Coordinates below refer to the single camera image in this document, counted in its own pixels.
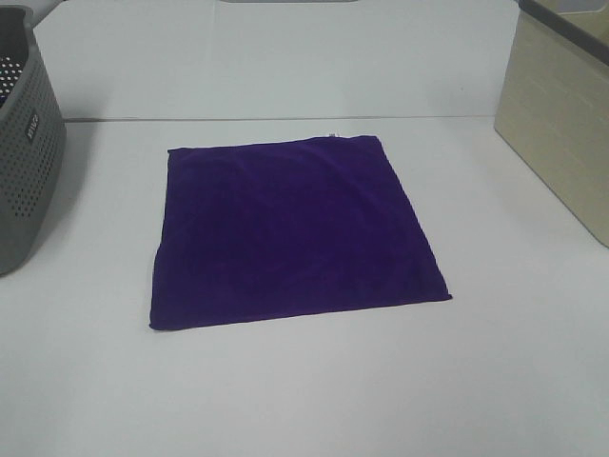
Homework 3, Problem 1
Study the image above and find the grey perforated plastic basket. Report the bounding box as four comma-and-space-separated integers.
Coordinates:
1, 5, 67, 275

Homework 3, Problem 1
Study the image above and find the beige storage box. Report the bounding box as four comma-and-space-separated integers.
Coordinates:
494, 1, 608, 245

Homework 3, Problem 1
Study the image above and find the purple towel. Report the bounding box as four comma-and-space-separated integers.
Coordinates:
149, 135, 451, 331

